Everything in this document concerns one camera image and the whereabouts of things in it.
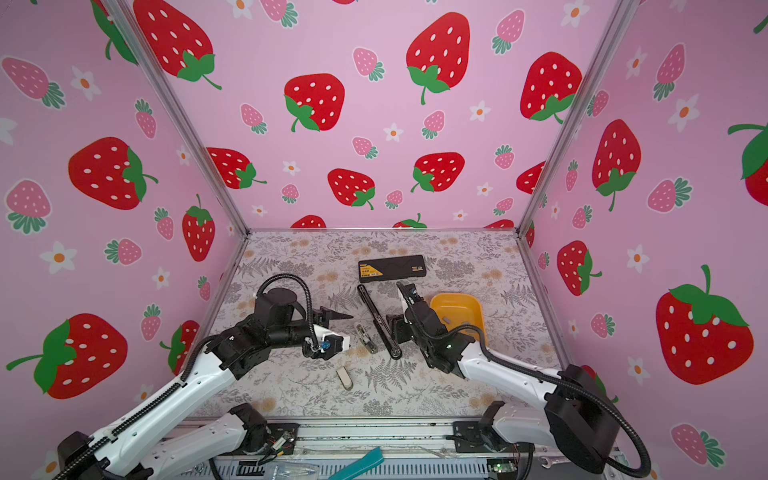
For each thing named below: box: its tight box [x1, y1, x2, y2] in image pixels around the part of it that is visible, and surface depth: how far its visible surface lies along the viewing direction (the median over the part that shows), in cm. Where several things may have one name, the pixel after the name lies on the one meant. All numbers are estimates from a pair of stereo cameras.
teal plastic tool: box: [328, 446, 385, 480], surface depth 71 cm
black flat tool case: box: [358, 255, 427, 283], surface depth 109 cm
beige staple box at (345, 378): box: [336, 366, 354, 391], surface depth 83 cm
